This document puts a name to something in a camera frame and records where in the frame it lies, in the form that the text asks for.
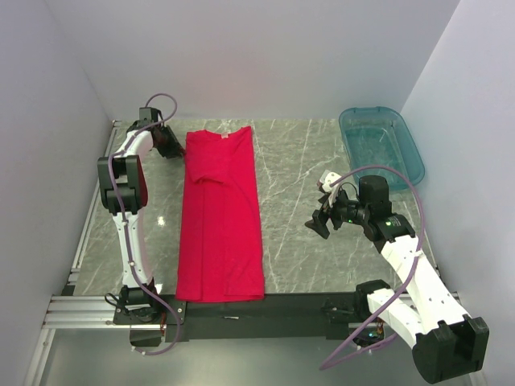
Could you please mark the red t shirt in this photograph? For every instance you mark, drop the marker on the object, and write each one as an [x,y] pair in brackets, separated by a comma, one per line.
[220,246]

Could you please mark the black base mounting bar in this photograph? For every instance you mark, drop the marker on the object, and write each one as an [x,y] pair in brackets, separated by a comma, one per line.
[328,315]

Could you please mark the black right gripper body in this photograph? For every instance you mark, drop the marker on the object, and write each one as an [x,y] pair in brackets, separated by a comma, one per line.
[349,211]

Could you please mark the aluminium frame rail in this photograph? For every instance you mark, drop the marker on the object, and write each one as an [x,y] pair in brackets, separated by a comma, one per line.
[78,312]

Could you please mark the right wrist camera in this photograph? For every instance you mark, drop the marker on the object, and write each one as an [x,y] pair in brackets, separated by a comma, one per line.
[328,184]

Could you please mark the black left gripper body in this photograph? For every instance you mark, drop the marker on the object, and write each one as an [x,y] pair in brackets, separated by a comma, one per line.
[166,131]

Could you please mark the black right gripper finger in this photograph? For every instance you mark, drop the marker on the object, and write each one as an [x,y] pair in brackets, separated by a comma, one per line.
[327,209]
[318,227]

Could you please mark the teal plastic basin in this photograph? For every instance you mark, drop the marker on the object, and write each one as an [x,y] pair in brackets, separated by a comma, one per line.
[380,136]

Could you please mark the left aluminium side rail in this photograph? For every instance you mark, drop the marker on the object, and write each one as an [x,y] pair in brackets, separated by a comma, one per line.
[79,254]

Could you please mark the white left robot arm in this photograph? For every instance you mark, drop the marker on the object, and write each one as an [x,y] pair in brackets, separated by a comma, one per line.
[124,195]

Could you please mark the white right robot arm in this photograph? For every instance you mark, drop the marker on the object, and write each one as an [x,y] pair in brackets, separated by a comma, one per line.
[445,341]

